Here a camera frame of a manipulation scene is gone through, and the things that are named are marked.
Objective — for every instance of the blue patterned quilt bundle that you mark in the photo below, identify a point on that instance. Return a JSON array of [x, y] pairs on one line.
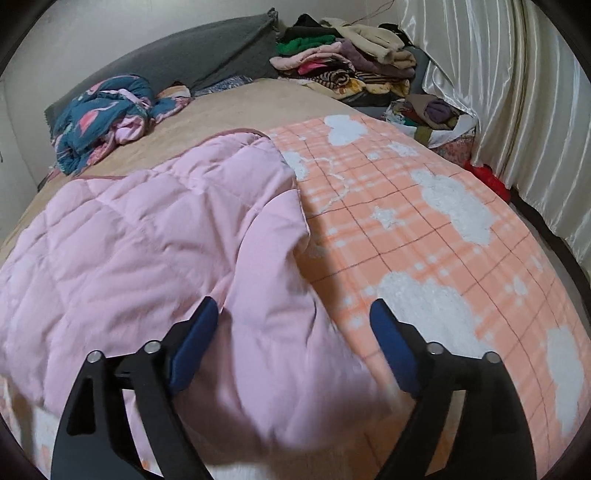
[[106, 115]]

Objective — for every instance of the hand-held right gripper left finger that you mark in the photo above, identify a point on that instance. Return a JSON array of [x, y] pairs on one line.
[[194, 344]]

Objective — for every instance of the red cloth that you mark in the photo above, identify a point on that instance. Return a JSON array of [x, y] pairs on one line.
[[489, 180]]

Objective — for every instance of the grey headboard cushion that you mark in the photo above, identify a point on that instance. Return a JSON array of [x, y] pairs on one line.
[[184, 50]]

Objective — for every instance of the pile of folded clothes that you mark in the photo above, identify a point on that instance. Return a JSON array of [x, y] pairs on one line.
[[346, 60]]

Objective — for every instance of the bag of mixed clothes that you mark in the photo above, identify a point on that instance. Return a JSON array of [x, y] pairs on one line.
[[434, 117]]

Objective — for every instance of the white satin curtain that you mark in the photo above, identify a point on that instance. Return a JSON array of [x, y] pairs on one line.
[[531, 115]]

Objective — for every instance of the pink quilted jacket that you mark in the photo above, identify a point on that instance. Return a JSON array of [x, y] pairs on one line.
[[161, 258]]

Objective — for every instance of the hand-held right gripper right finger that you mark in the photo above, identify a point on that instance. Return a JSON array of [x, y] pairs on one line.
[[392, 346]]

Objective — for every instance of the blue patterned pillow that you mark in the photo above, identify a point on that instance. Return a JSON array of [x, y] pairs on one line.
[[226, 85]]

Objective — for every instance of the orange plaid cloud blanket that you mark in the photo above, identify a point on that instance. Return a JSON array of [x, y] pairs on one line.
[[415, 230]]

